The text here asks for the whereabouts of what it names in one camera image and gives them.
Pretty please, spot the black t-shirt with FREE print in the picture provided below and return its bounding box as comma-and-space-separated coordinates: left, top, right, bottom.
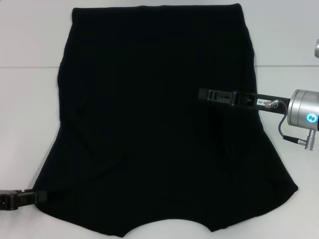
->
32, 2, 299, 239

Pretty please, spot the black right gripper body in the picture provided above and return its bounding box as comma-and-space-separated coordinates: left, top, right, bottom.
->
254, 93, 291, 116

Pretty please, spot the right arm cable with plug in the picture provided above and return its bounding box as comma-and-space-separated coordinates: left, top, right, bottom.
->
264, 98, 318, 148

